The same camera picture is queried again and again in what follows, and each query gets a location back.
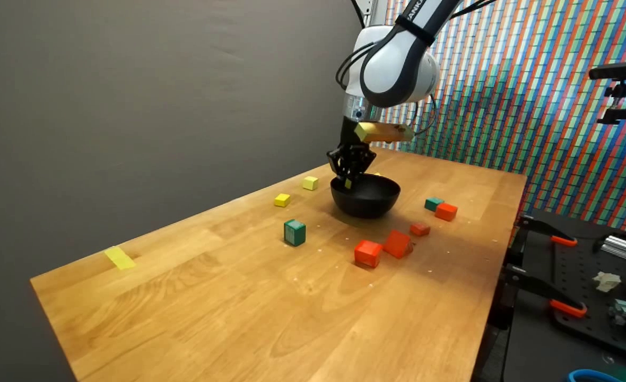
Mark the yellow pentagon block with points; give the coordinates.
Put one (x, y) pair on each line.
(282, 199)

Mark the orange-red notched block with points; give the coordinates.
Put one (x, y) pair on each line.
(446, 210)

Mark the yellow tape strip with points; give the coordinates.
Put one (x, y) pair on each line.
(119, 258)

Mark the red wooden block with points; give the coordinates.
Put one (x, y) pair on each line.
(420, 228)

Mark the teal wooden block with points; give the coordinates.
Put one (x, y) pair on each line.
(433, 202)

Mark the red hexagonal block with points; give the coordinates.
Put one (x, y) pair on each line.
(398, 244)

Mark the small yellow cube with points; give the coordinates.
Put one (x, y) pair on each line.
(350, 183)

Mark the green wooden cube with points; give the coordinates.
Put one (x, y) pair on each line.
(294, 232)

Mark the orange-red wooden cube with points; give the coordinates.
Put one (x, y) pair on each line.
(368, 252)

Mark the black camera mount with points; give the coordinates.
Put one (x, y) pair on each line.
(621, 70)

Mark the black bowl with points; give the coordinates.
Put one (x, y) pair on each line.
(368, 204)

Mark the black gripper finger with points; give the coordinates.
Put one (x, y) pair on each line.
(338, 166)
(364, 166)

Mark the tan wrist camera box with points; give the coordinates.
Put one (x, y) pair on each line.
(387, 131)

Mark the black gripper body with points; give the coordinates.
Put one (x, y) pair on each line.
(353, 145)

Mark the grey fabric backdrop panel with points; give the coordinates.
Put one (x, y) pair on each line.
(150, 92)

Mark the white crumpled paper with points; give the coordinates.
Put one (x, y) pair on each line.
(607, 281)

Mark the black pegboard bench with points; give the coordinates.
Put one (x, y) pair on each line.
(573, 279)

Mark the white flat bar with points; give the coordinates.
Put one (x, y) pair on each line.
(623, 246)

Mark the pale yellow cube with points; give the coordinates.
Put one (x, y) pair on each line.
(310, 183)

